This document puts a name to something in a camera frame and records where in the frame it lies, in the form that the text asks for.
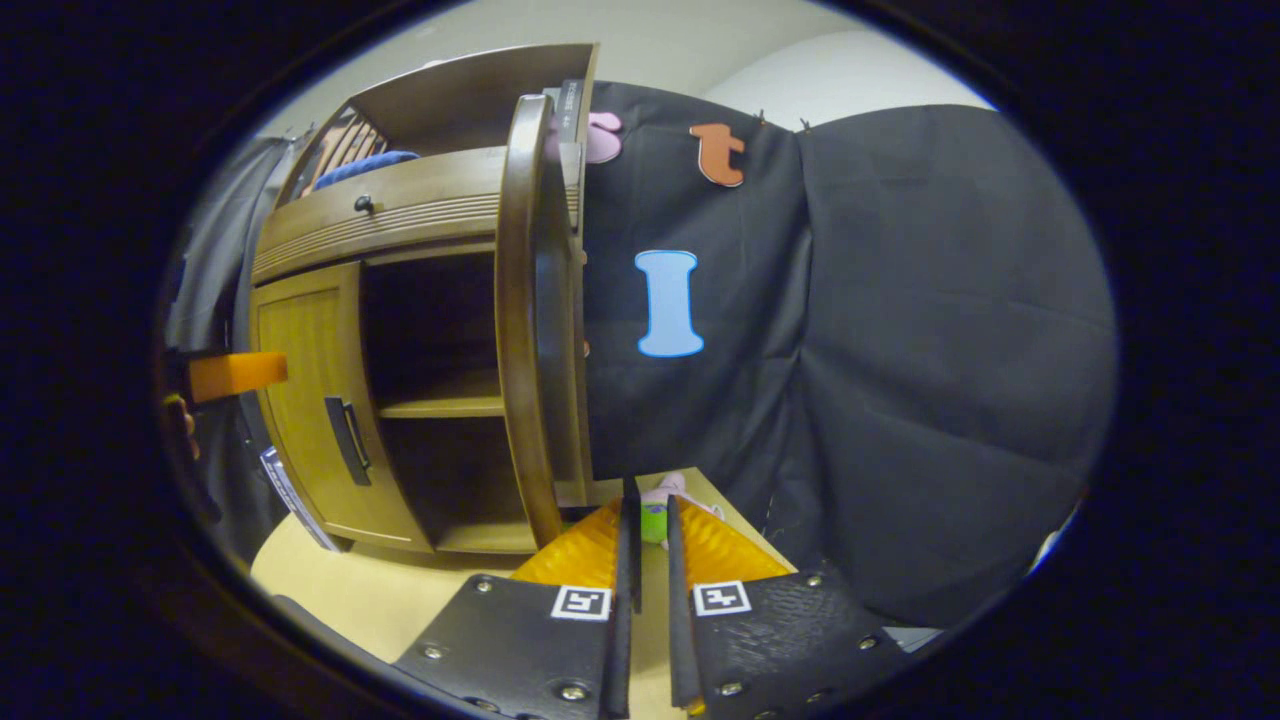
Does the black backdrop cloth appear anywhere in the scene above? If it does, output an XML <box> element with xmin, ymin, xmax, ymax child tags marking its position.
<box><xmin>165</xmin><ymin>80</ymin><xmax>1119</xmax><ymax>631</ymax></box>

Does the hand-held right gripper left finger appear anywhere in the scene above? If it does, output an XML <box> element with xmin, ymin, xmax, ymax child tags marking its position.
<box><xmin>393</xmin><ymin>478</ymin><xmax>644</xmax><ymax>720</ymax></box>

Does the wooden double-door shoe cabinet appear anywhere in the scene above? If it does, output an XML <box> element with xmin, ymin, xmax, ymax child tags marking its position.
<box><xmin>250</xmin><ymin>42</ymin><xmax>601</xmax><ymax>557</ymax></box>

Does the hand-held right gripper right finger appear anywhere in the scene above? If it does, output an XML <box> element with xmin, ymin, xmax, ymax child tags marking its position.
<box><xmin>664</xmin><ymin>495</ymin><xmax>917</xmax><ymax>717</ymax></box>

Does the pink green plush toy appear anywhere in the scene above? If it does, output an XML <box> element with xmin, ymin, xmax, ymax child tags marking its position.
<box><xmin>640</xmin><ymin>472</ymin><xmax>723</xmax><ymax>547</ymax></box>

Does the pale lavender spine book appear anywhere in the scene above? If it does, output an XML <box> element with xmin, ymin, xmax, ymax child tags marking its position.
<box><xmin>259</xmin><ymin>446</ymin><xmax>342</xmax><ymax>554</ymax></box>

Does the folded blue towel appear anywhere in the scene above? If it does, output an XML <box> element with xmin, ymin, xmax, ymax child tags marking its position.
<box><xmin>314</xmin><ymin>150</ymin><xmax>422</xmax><ymax>192</ymax></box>

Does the wooden shoe cabinet door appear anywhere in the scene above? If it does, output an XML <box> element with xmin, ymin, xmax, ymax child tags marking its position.
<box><xmin>496</xmin><ymin>94</ymin><xmax>592</xmax><ymax>551</ymax></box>
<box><xmin>250</xmin><ymin>262</ymin><xmax>437</xmax><ymax>552</ymax></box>

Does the wooden drawer with black knob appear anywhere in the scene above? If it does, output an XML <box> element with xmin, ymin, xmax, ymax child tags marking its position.
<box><xmin>252</xmin><ymin>145</ymin><xmax>583</xmax><ymax>287</ymax></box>

